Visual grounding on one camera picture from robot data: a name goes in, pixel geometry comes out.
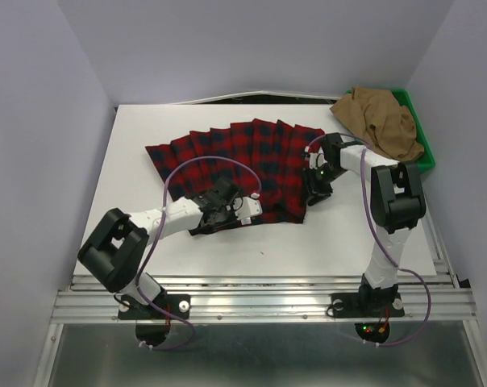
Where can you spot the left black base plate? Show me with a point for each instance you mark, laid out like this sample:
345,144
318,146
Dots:
176,303

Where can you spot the red plaid skirt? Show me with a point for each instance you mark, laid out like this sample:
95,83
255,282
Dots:
258,156

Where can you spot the green plastic bin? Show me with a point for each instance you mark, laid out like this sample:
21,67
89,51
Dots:
425,162

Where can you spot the tan brown skirt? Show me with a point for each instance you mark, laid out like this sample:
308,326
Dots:
376,116

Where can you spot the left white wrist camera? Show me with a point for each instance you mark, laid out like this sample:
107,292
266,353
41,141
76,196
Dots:
247,208

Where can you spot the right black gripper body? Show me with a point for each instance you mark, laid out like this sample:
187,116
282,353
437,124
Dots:
321,179

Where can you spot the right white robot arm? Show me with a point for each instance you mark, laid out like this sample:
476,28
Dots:
392,196

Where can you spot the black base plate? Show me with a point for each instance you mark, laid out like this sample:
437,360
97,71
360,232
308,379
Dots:
352,305
176,303

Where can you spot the aluminium rail frame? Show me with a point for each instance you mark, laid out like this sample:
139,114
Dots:
258,331

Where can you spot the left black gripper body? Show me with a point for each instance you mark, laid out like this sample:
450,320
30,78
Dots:
226,217

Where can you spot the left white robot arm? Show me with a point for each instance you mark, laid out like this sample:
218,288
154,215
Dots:
113,251

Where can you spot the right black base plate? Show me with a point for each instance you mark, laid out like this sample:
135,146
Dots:
352,305

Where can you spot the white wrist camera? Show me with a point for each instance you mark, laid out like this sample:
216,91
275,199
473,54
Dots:
247,208
313,160

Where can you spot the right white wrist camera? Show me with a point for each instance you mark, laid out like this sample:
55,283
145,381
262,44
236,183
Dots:
313,160

